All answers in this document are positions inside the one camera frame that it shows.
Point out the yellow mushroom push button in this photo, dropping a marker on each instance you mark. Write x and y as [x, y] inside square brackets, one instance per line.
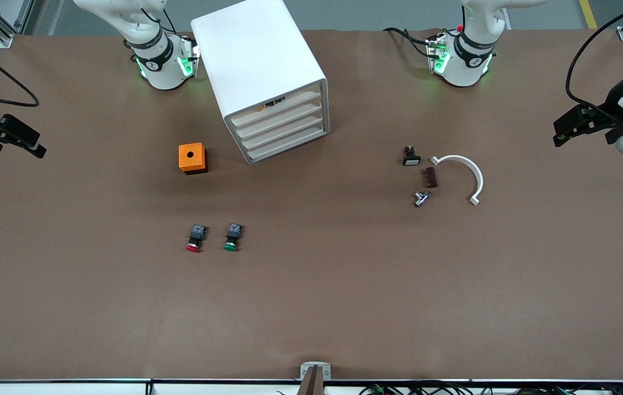
[260, 108]

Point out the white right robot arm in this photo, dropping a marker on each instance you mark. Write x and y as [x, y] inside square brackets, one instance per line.
[155, 60]

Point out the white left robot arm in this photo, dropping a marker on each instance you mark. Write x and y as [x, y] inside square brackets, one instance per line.
[465, 60]

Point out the red mushroom push button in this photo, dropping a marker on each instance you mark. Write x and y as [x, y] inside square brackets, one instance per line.
[193, 247]

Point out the green mushroom push button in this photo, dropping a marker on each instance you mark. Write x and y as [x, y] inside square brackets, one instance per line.
[230, 246]

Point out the white curved plastic clip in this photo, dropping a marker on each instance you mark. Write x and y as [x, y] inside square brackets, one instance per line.
[473, 170]

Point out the yellow floor tape strip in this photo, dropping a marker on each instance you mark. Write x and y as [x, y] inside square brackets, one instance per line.
[589, 15]

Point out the brown terminal block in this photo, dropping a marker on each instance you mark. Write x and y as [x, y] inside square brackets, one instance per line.
[431, 178]

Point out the brown table cover mat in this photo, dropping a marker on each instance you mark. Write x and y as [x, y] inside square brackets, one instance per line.
[311, 296]

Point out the black white rectangular switch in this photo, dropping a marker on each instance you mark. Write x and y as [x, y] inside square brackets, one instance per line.
[411, 159]

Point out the silver metal key switch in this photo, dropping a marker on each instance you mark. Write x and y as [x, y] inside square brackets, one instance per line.
[422, 198]

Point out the orange button enclosure box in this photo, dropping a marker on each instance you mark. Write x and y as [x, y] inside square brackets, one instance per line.
[191, 155]

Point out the white table edge rail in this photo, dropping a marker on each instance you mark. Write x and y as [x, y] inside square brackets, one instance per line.
[70, 388]

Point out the grey metal mount bracket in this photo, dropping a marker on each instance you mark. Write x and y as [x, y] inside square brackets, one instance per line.
[306, 368]

